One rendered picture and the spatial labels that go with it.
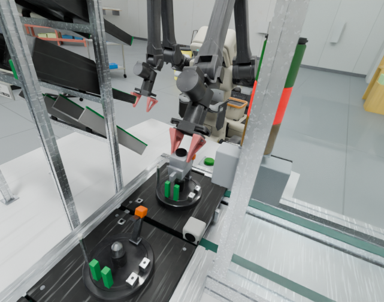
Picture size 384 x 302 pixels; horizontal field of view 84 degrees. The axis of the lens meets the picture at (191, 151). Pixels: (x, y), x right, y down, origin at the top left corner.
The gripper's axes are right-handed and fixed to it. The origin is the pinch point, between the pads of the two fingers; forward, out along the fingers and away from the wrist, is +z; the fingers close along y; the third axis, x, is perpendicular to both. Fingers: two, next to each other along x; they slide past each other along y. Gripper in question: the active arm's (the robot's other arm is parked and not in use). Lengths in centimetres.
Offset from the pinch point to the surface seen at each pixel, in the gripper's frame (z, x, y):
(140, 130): -8, 49, -48
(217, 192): 6.3, 13.8, 9.9
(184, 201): 11.2, 4.7, 3.7
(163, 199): 12.7, 2.5, -1.6
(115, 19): -635, 812, -951
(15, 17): -10.8, -34.6, -19.0
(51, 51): -11.0, -25.2, -23.6
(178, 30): -644, 861, -583
